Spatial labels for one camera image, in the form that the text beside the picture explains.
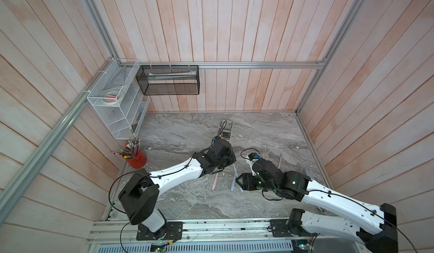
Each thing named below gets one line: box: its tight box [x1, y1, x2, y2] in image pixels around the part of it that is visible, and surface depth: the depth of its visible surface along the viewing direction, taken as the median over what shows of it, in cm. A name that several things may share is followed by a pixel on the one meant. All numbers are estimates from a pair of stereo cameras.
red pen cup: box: [125, 147, 148, 170], surface depth 94 cm
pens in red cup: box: [112, 137, 141, 159], surface depth 87 cm
